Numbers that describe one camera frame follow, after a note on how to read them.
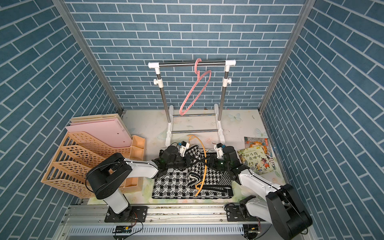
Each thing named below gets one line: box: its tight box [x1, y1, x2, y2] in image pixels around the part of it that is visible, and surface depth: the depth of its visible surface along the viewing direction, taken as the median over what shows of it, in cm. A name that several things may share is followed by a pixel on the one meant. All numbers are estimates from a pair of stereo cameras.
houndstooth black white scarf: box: [184, 145, 234, 197], surface depth 81 cm
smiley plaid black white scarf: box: [152, 168, 234, 200], surface depth 80 cm
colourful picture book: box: [237, 136, 276, 175], surface depth 97 cm
